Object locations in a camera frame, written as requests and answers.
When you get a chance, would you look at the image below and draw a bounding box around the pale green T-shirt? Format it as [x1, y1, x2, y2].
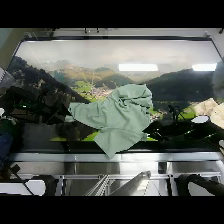
[68, 83, 154, 160]

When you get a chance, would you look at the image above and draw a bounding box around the beige garment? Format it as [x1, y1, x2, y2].
[192, 97, 224, 130]

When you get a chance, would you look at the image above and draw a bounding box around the dark green garment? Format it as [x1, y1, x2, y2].
[0, 117, 17, 135]

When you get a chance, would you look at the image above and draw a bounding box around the blue garment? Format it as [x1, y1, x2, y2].
[0, 132, 14, 162]

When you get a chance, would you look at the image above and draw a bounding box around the silver frame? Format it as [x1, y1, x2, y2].
[0, 151, 224, 197]

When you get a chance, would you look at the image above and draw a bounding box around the black cable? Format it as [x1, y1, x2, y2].
[9, 165, 36, 197]

